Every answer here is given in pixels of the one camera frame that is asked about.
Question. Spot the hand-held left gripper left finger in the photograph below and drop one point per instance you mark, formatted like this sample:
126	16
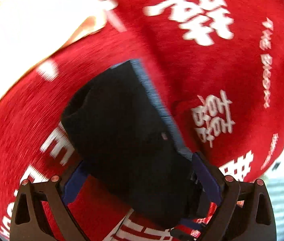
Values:
75	183

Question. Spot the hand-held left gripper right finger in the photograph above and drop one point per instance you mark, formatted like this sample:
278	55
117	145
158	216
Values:
207	178

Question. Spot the black pants with blue trim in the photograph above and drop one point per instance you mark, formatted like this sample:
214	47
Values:
121	130

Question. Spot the red printed blanket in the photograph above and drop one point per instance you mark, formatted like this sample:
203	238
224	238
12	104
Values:
207	67

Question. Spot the cream cloth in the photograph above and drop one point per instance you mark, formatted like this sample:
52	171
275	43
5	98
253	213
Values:
19	42

